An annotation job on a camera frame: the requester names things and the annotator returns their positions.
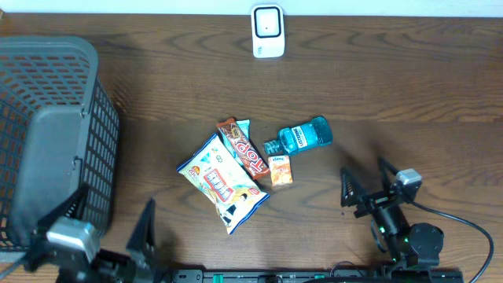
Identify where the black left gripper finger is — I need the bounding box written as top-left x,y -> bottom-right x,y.
37,184 -> 89,232
127,199 -> 156,259

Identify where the mint green small packet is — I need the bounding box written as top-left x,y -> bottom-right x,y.
222,118 -> 250,167

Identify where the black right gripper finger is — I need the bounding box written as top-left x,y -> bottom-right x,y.
378,157 -> 398,189
340,167 -> 367,207

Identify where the white barcode scanner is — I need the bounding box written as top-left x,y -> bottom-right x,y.
251,4 -> 285,59

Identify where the cream wet wipes pack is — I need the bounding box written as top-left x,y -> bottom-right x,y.
177,134 -> 269,234

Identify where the grey plastic basket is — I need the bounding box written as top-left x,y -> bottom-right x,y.
1,36 -> 119,253

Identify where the small orange tissue pack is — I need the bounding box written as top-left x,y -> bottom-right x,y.
268,155 -> 293,186

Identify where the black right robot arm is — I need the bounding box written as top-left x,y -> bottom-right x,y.
340,158 -> 444,269

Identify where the orange chocolate bar wrapper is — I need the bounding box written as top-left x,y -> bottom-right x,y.
217,118 -> 270,180

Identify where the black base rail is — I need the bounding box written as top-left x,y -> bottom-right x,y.
166,267 -> 464,283

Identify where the black right camera cable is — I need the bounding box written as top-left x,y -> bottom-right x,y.
408,200 -> 495,283

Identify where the blue mouthwash bottle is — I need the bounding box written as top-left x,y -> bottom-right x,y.
263,116 -> 333,156

